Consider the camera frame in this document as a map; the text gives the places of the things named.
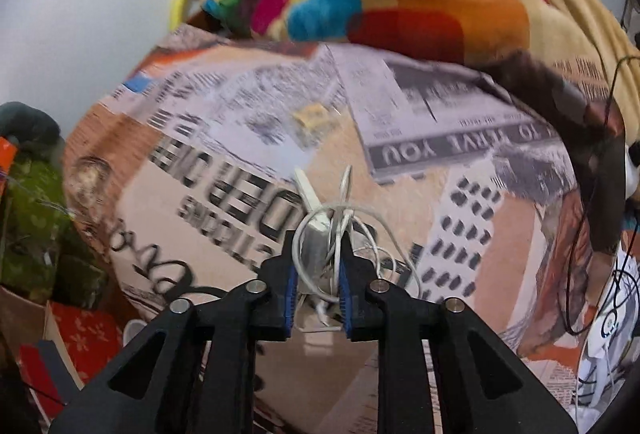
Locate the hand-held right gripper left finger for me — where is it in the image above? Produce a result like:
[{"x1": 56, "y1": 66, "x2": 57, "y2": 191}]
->
[{"x1": 47, "y1": 230, "x2": 301, "y2": 434}]

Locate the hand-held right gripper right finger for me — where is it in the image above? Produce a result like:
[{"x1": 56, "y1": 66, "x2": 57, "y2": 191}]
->
[{"x1": 336, "y1": 246, "x2": 578, "y2": 434}]

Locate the white charger with cable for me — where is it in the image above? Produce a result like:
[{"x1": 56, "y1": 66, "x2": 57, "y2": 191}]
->
[{"x1": 292, "y1": 164, "x2": 426, "y2": 332}]

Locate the printed blanket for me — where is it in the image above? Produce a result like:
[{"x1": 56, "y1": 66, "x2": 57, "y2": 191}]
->
[{"x1": 62, "y1": 26, "x2": 626, "y2": 434}]

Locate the small yellow packet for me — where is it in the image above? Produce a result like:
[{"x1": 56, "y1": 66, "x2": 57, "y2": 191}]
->
[{"x1": 292, "y1": 104, "x2": 337, "y2": 135}]

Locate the red floral print box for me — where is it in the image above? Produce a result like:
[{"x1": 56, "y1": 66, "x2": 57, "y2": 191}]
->
[{"x1": 45, "y1": 301, "x2": 126, "y2": 396}]

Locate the plain red box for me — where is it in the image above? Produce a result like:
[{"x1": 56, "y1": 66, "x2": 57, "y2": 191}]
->
[{"x1": 19, "y1": 344, "x2": 67, "y2": 420}]

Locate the dark brown fuzzy cloth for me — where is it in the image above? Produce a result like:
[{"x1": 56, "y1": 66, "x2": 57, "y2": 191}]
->
[{"x1": 487, "y1": 48, "x2": 626, "y2": 255}]

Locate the dark green plush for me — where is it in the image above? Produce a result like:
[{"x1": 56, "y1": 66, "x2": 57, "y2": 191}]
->
[{"x1": 0, "y1": 101, "x2": 62, "y2": 151}]

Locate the yellow fleece blanket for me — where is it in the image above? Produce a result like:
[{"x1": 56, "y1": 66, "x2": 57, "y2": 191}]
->
[{"x1": 520, "y1": 0, "x2": 637, "y2": 125}]

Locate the white cloth with cables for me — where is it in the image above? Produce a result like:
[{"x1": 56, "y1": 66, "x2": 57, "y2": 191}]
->
[{"x1": 577, "y1": 254, "x2": 640, "y2": 417}]

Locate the thin black cable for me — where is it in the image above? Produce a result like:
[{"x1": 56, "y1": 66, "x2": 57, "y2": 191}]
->
[{"x1": 564, "y1": 56, "x2": 640, "y2": 336}]

